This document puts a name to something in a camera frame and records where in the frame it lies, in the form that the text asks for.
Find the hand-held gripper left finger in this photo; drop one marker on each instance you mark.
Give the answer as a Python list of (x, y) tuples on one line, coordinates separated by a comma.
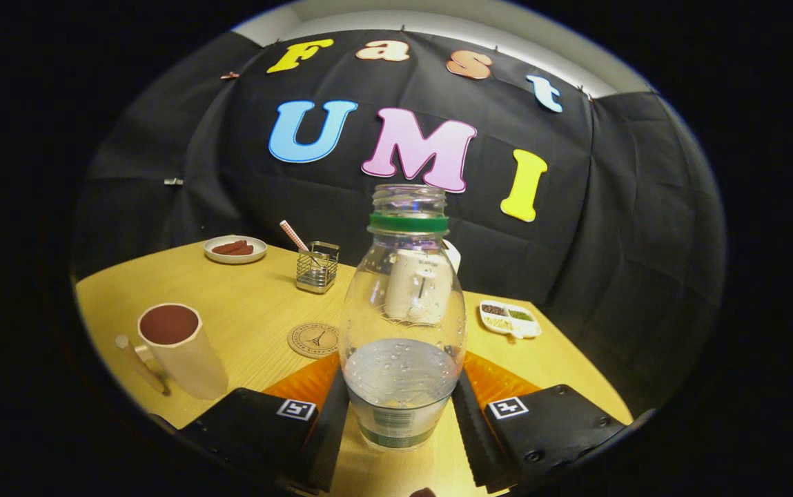
[(327, 442)]

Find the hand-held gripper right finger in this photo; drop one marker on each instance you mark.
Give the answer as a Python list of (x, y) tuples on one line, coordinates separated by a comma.
[(468, 442)]

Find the round wooden coaster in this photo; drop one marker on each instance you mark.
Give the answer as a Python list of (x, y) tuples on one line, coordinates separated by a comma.
[(313, 339)]

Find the cream cup brown inside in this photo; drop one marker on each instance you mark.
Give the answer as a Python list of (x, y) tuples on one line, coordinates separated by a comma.
[(192, 366)]

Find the white divided dish with beans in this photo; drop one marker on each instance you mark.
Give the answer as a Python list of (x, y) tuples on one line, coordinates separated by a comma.
[(510, 319)]

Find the wooden table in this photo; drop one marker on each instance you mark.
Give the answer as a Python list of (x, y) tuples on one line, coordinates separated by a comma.
[(244, 297)]

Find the white toaster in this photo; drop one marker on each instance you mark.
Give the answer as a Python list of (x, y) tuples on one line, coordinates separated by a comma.
[(454, 257)]

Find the red sausage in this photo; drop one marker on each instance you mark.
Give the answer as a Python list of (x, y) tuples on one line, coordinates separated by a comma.
[(227, 246), (243, 250)]

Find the small white plate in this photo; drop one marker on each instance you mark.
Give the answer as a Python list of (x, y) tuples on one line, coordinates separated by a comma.
[(220, 257)]

